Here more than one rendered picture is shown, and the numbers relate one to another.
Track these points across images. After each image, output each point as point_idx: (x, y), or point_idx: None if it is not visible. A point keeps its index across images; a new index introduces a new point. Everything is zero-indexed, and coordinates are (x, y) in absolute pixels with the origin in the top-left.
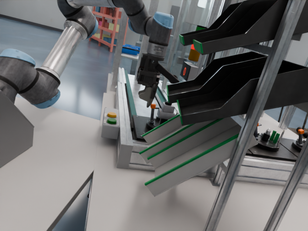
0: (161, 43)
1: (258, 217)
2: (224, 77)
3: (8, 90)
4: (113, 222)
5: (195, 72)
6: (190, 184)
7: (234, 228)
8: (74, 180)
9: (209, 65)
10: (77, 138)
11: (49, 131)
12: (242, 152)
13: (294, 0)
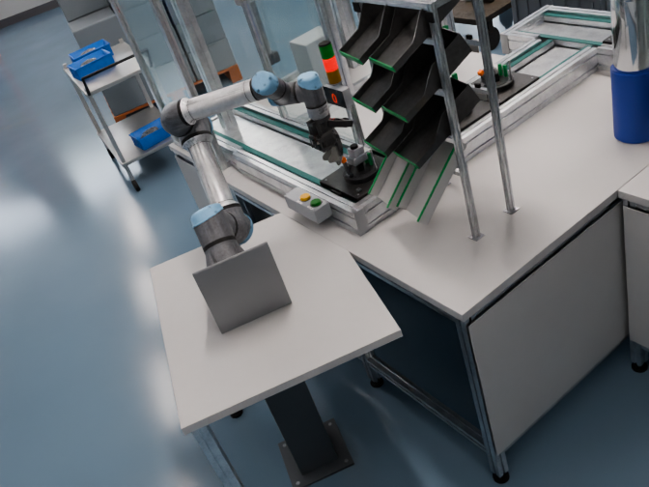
0: (323, 103)
1: (495, 185)
2: None
3: (237, 243)
4: (409, 264)
5: (350, 93)
6: None
7: (485, 206)
8: (348, 267)
9: None
10: (295, 243)
11: None
12: (463, 157)
13: (441, 67)
